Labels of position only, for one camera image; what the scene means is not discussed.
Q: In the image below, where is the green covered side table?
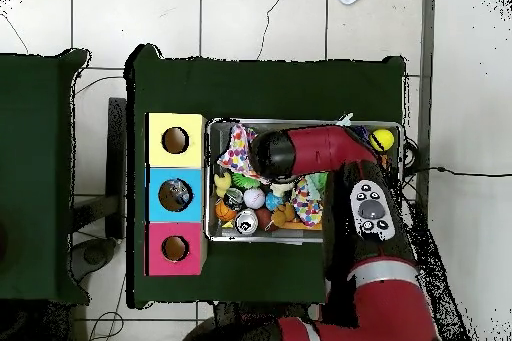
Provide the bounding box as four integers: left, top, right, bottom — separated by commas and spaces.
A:
0, 49, 91, 305

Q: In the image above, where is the silver drink can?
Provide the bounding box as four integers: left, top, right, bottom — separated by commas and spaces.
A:
234, 208, 260, 235

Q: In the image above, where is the colourful dotted cloth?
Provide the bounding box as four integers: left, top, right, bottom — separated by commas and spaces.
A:
216, 123, 267, 184

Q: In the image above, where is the dark green tablecloth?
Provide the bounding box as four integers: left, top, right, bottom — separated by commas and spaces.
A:
126, 43, 407, 310

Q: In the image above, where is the yellow ball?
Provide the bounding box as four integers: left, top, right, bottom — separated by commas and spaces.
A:
368, 128, 396, 153

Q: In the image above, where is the crushed bottle with blue-red label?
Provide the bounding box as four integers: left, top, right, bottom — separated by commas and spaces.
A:
163, 180, 192, 208

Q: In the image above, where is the black cable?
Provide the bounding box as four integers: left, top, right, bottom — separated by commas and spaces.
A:
411, 165, 512, 178

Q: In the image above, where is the brown plush bear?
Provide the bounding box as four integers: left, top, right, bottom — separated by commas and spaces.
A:
270, 201, 297, 227

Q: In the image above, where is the wooden box with three holes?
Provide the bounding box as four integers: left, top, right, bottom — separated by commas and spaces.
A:
144, 112, 209, 278

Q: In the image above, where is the clear mesh bin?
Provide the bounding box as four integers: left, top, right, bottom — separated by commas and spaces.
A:
205, 117, 403, 245

